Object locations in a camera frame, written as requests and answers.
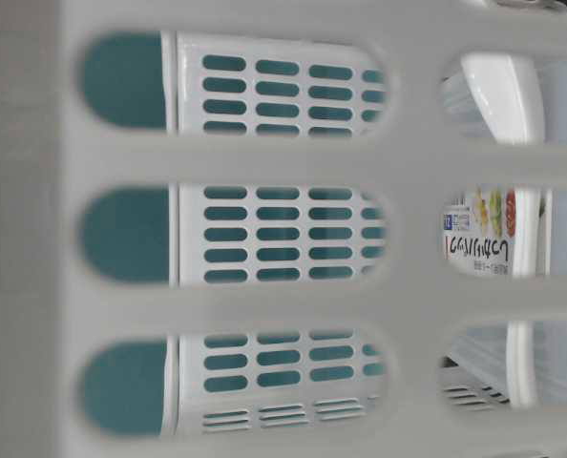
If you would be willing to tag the white plastic shopping basket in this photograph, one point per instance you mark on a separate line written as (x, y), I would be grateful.
(56, 157)

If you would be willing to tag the clear plastic food container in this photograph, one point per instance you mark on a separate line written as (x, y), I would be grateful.
(506, 231)

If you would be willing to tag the white chinese spoon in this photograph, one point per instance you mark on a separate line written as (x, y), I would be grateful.
(505, 88)

